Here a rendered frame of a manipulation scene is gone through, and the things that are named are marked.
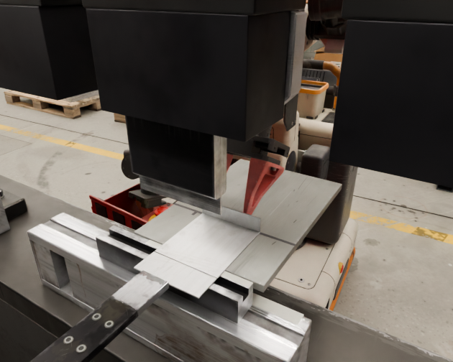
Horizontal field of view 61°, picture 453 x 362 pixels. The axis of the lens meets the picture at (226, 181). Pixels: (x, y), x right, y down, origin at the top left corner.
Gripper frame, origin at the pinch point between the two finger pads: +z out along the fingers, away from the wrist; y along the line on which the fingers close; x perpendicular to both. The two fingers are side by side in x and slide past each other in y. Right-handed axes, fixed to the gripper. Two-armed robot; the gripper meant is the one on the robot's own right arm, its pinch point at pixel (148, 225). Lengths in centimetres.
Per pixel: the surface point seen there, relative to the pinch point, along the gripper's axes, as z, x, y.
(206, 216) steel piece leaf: -22, 39, 29
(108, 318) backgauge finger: -17, 43, 47
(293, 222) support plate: -23, 49, 23
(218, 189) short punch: -29, 48, 40
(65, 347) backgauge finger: -16, 43, 51
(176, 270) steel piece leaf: -19, 43, 39
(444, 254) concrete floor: 33, 61, -158
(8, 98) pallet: 16, -410, -162
